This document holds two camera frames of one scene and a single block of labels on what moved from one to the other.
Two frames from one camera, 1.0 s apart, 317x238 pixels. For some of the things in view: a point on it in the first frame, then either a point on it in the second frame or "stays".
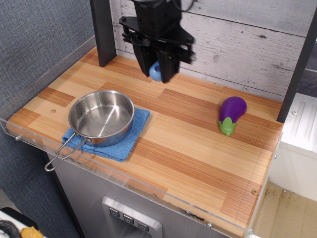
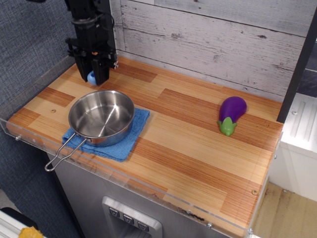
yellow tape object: [31, 232] stays
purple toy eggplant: [231, 109] stays
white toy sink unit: [293, 167] stays
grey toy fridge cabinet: [85, 189] stays
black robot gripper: [157, 28] to [94, 41]
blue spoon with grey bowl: [155, 71] to [91, 78]
